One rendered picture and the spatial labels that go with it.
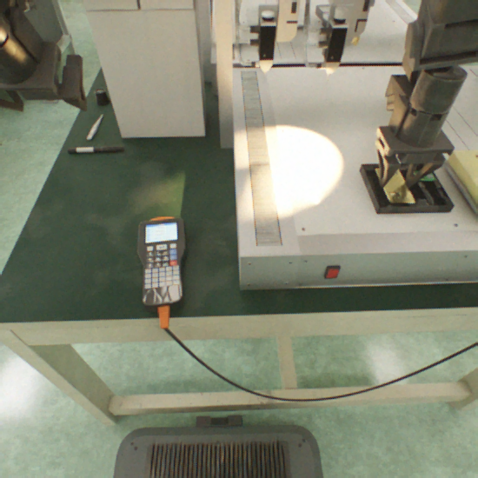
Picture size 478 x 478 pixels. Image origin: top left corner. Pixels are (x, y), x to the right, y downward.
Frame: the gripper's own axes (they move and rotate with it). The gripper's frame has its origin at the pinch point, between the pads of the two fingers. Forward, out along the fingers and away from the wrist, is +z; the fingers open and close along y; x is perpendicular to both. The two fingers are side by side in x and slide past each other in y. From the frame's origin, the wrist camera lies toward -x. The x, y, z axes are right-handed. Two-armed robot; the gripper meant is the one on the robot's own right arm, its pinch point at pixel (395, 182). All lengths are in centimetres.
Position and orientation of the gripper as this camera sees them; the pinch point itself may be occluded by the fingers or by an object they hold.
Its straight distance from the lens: 68.3
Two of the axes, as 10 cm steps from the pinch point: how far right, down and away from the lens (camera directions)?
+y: -10.0, 0.3, -0.2
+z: 0.0, 6.4, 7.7
